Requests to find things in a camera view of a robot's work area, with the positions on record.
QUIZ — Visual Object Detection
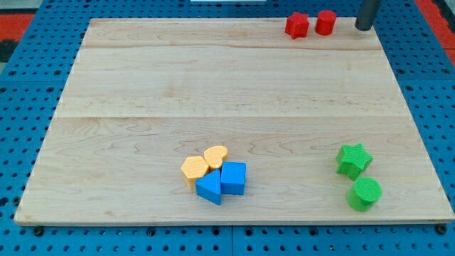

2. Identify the red star block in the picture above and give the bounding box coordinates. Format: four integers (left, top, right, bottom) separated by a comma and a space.
284, 11, 309, 40

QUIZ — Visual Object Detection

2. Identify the blue cube block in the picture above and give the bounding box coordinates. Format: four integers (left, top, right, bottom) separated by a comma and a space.
220, 161, 247, 195

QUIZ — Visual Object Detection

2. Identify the yellow heart block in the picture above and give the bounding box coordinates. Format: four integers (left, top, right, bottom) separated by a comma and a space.
203, 145, 228, 170

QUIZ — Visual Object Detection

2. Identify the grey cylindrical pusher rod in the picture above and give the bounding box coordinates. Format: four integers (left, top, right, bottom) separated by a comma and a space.
354, 0, 382, 31

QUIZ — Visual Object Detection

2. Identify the green star block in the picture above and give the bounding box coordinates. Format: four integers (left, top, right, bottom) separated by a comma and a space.
336, 144, 374, 181

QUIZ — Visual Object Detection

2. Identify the red cylinder block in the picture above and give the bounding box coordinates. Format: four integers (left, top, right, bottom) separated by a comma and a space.
315, 10, 337, 36

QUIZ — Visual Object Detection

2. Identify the blue triangle block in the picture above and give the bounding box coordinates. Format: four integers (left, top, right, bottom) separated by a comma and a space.
195, 169, 222, 206

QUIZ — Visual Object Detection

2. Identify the light wooden board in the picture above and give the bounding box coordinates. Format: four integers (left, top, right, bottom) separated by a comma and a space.
14, 18, 454, 226

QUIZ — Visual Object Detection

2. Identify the green cylinder block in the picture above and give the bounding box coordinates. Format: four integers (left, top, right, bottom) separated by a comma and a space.
346, 176, 382, 212

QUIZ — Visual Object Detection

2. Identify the yellow hexagon block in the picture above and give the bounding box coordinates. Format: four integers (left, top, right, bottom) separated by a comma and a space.
181, 156, 210, 190

